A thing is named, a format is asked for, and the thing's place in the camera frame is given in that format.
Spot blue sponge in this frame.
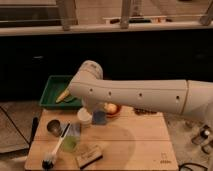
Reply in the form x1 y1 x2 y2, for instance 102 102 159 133
92 111 107 125

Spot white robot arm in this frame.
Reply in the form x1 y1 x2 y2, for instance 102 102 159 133
68 60 213 129

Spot white paper cup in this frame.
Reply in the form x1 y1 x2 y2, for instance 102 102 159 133
77 107 92 126

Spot yellow round fruit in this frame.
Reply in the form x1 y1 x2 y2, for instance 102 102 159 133
104 103 118 114

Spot orange bowl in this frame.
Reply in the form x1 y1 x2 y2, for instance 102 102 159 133
107 106 121 118

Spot yellow peeler in tray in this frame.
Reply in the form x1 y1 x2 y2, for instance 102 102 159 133
55 89 70 103

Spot green plastic tray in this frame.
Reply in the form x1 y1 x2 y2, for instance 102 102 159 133
39 75 82 110

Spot wooden board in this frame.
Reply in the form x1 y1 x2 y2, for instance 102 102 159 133
24 105 180 171

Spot clear glass green liquid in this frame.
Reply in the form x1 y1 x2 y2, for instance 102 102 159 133
61 123 81 152

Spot wooden block eraser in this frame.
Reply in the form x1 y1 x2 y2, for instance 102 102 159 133
76 145 103 169

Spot white handled dish brush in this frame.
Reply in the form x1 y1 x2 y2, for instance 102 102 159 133
42 123 70 171

